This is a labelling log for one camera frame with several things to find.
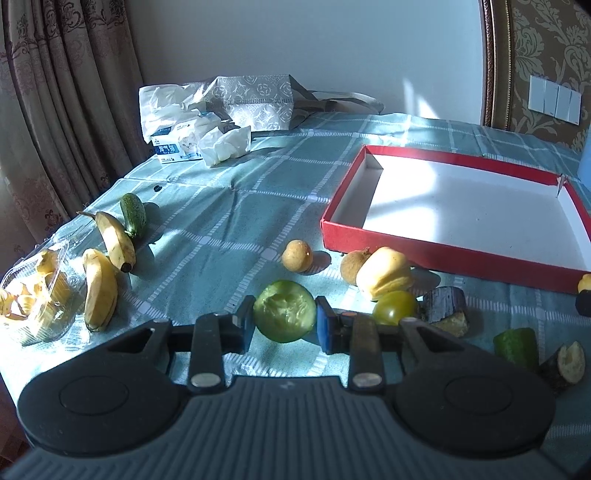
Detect white plastic bag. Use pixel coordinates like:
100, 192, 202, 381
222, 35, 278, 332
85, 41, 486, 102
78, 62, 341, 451
139, 83, 218, 144

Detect short eggplant piece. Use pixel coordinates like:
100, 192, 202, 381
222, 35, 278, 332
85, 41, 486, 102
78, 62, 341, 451
538, 340, 586, 393

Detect clear plastic container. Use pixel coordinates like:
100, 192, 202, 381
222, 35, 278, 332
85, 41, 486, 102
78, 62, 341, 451
0, 240, 86, 347

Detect crumpled white tissue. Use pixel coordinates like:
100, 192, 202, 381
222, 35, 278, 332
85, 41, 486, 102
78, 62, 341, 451
196, 126, 252, 168

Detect long eggplant piece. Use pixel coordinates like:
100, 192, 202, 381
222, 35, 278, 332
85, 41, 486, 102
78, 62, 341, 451
421, 286, 471, 337

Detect white wall switch panel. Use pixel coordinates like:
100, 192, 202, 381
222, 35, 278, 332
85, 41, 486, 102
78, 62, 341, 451
527, 75, 583, 124

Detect small whole cucumber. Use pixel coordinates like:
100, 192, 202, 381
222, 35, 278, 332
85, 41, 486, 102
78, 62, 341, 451
120, 193, 147, 239

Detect thick yellow banana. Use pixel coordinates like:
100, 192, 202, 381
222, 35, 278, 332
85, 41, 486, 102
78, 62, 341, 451
82, 248, 119, 333

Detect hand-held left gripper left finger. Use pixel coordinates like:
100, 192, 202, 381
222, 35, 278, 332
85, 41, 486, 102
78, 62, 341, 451
107, 295, 257, 394

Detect grey patterned bag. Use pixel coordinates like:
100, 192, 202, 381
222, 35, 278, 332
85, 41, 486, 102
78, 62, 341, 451
185, 74, 386, 134

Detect green tomato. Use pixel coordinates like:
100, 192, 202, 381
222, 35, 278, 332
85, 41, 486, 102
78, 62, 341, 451
372, 291, 419, 326

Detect dark green cucumber chunk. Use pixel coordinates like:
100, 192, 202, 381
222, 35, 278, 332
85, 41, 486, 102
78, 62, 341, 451
492, 328, 539, 370

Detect blue white tissue pack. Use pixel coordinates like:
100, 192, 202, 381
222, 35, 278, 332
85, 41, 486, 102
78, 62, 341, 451
150, 113, 232, 164

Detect red cardboard box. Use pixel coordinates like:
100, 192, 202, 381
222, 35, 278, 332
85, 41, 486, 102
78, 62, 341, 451
321, 145, 591, 295

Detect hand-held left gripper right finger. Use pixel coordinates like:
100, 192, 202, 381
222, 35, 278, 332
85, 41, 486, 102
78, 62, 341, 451
315, 295, 467, 395

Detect yellow bell pepper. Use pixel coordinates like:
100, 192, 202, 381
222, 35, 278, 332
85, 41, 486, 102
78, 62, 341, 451
355, 247, 415, 302

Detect cut cucumber half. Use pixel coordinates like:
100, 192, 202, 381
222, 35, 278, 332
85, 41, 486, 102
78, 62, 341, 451
252, 280, 318, 343

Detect banana peels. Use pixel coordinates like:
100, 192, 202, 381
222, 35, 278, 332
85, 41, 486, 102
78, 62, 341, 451
0, 249, 72, 333

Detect ornate gold wall panel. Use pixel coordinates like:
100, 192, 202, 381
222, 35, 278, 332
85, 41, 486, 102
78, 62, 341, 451
478, 0, 591, 153

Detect beige patterned curtain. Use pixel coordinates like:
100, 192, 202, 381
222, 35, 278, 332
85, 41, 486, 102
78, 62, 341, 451
0, 0, 153, 278

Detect slim yellow banana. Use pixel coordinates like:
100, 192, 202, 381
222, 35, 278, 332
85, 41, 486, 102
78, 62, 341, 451
78, 211, 137, 274

